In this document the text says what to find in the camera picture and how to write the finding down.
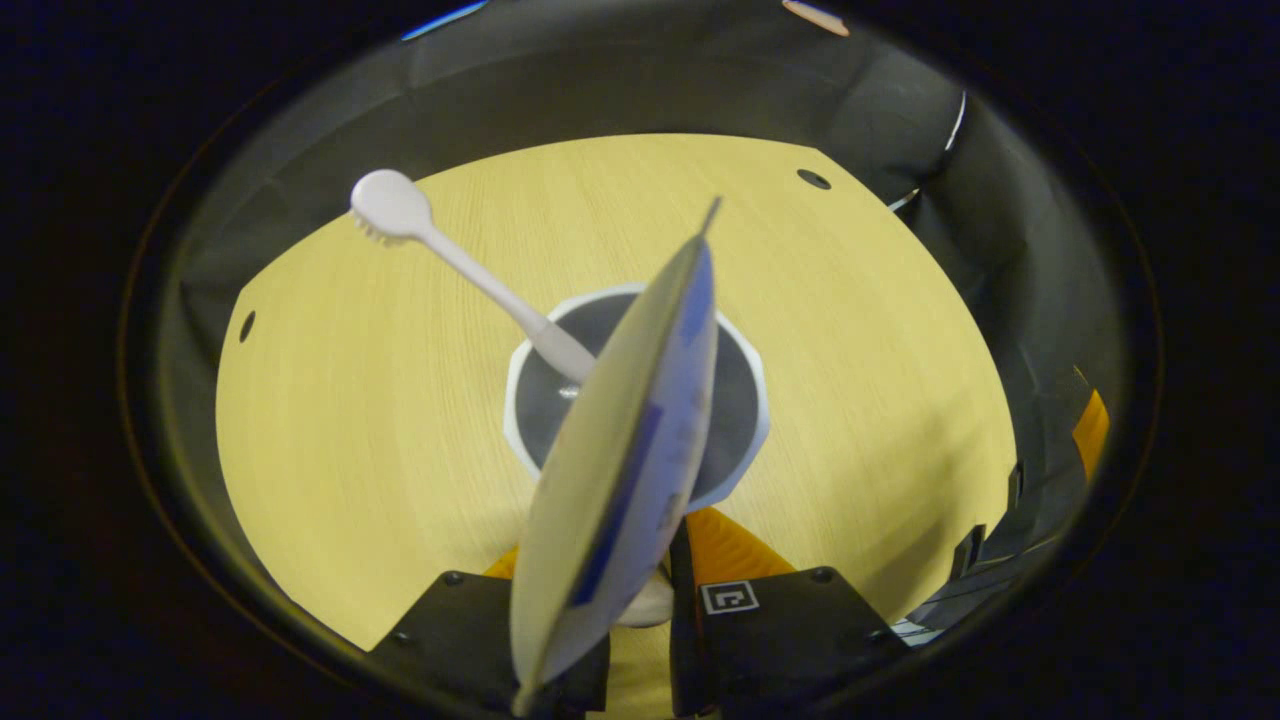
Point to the wooden desktop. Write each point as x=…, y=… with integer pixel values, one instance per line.
x=350, y=450

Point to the white toothpaste tube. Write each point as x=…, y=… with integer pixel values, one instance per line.
x=620, y=470

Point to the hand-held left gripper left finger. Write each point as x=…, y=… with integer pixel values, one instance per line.
x=450, y=640

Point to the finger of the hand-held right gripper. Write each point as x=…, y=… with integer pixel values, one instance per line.
x=1090, y=435

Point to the white toothbrush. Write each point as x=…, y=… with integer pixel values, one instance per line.
x=395, y=205

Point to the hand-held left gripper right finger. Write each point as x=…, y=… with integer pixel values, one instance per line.
x=682, y=640

